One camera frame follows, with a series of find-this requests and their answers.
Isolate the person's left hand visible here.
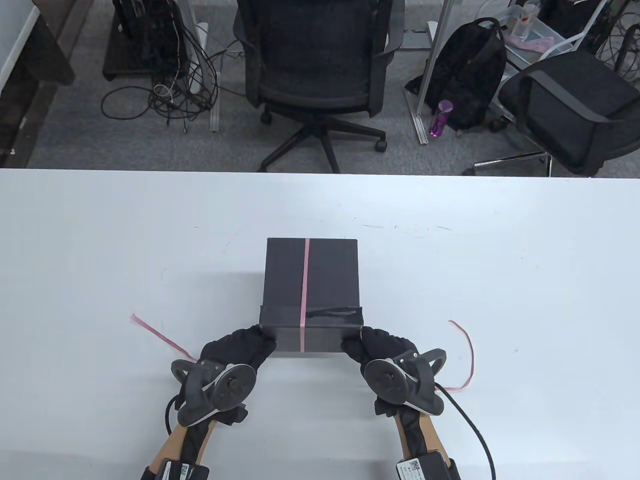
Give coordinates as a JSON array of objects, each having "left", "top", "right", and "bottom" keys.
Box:
[{"left": 175, "top": 324, "right": 277, "bottom": 427}]

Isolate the person's right hand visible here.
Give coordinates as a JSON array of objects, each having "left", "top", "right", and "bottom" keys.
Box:
[{"left": 340, "top": 326, "right": 441, "bottom": 418}]

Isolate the black gift box base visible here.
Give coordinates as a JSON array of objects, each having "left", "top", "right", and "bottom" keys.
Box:
[{"left": 263, "top": 237, "right": 362, "bottom": 308}]

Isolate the pink ribbon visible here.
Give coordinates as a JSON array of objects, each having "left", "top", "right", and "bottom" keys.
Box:
[{"left": 131, "top": 238, "right": 474, "bottom": 392}]

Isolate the person's right forearm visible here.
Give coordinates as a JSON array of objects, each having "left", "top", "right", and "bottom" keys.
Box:
[{"left": 392, "top": 405, "right": 448, "bottom": 458}]

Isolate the person's left forearm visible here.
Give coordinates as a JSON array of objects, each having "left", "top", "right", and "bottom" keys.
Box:
[{"left": 147, "top": 419, "right": 218, "bottom": 468}]

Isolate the black right forearm pack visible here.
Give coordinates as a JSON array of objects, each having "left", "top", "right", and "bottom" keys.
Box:
[{"left": 396, "top": 450, "right": 461, "bottom": 480}]

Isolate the black left forearm pack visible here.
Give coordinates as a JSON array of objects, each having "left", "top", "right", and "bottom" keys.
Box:
[{"left": 141, "top": 459, "right": 211, "bottom": 480}]

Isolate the grey right hand controller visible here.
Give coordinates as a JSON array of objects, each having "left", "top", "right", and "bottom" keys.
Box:
[{"left": 362, "top": 348, "right": 447, "bottom": 416}]

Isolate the grey hand controller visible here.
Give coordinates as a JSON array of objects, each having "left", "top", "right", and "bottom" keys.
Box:
[
  {"left": 171, "top": 359, "right": 258, "bottom": 427},
  {"left": 362, "top": 348, "right": 447, "bottom": 416}
]

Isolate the grey left hand controller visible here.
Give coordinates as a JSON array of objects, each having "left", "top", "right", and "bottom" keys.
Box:
[{"left": 171, "top": 359, "right": 258, "bottom": 427}]

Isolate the white metal desk leg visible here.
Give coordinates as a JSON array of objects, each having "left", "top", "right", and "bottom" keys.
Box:
[
  {"left": 412, "top": 0, "right": 458, "bottom": 146},
  {"left": 180, "top": 0, "right": 221, "bottom": 132}
]

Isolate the purple water bottle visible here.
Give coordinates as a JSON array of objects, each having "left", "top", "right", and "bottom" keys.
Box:
[{"left": 428, "top": 99, "right": 454, "bottom": 139}]

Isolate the black backpack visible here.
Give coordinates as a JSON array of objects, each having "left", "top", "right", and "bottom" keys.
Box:
[{"left": 405, "top": 17, "right": 508, "bottom": 132}]

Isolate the black mesh office chair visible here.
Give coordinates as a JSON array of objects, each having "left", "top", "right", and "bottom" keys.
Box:
[{"left": 233, "top": 0, "right": 407, "bottom": 173}]

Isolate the white power strip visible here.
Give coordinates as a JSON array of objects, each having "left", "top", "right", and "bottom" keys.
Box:
[{"left": 187, "top": 22, "right": 210, "bottom": 95}]

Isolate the black chair with grey armrest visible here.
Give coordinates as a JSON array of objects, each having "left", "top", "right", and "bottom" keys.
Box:
[{"left": 462, "top": 50, "right": 640, "bottom": 177}]

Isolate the black computer tower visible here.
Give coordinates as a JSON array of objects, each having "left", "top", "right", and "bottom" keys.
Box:
[{"left": 102, "top": 0, "right": 188, "bottom": 81}]

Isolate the pink cloth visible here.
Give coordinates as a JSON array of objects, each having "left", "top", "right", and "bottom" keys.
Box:
[{"left": 510, "top": 34, "right": 556, "bottom": 52}]

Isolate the clear small bottle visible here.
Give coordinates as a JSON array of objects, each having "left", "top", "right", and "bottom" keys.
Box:
[{"left": 520, "top": 1, "right": 541, "bottom": 40}]

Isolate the white desk with dark side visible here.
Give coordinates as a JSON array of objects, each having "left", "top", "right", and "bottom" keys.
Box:
[{"left": 0, "top": 0, "right": 76, "bottom": 168}]

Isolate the black left glove cable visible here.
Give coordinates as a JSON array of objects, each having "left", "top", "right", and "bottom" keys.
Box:
[{"left": 165, "top": 395, "right": 183, "bottom": 436}]

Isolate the black glove cable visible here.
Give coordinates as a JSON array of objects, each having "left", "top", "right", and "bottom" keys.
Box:
[
  {"left": 165, "top": 395, "right": 183, "bottom": 436},
  {"left": 435, "top": 384, "right": 497, "bottom": 480}
]

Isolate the black right glove cable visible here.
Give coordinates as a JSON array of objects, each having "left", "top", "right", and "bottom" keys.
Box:
[{"left": 435, "top": 384, "right": 497, "bottom": 480}]

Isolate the tangle of black cables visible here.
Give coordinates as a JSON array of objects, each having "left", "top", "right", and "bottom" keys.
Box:
[{"left": 101, "top": 0, "right": 221, "bottom": 133}]

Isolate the white frame storage rack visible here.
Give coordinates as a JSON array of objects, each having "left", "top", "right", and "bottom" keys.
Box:
[{"left": 500, "top": 0, "right": 611, "bottom": 68}]

